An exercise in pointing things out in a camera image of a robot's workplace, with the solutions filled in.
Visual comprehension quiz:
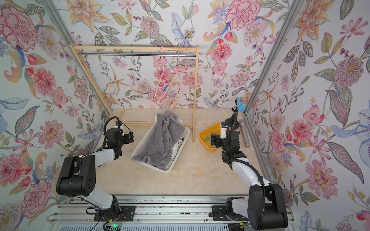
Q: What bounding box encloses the metal linear rail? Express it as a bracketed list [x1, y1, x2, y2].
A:
[46, 194, 298, 231]

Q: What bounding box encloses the grey terry towel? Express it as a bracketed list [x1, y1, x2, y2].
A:
[132, 110, 185, 168]

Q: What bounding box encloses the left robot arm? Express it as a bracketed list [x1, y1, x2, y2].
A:
[55, 116, 135, 221]

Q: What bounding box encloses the yellow plastic bin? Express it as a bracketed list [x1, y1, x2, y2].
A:
[198, 122, 221, 152]

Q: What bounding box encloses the white perforated plastic basket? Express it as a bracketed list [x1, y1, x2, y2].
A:
[131, 116, 190, 173]

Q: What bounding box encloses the wooden clothes rack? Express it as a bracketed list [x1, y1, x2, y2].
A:
[70, 43, 200, 138]

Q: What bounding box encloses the silver metal cylinder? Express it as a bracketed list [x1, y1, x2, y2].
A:
[239, 119, 250, 148]

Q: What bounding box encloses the black stand blue knob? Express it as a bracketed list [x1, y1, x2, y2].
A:
[224, 98, 246, 131]

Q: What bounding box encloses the pink wire hanger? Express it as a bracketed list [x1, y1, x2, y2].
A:
[155, 46, 188, 106]
[171, 47, 189, 109]
[147, 46, 171, 109]

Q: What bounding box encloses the pastel striped bunny towel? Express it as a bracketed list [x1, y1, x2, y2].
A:
[172, 137, 185, 161]

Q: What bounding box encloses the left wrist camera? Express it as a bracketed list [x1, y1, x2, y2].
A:
[116, 120, 124, 136]

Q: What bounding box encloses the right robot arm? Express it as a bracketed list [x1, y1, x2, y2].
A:
[210, 123, 289, 231]

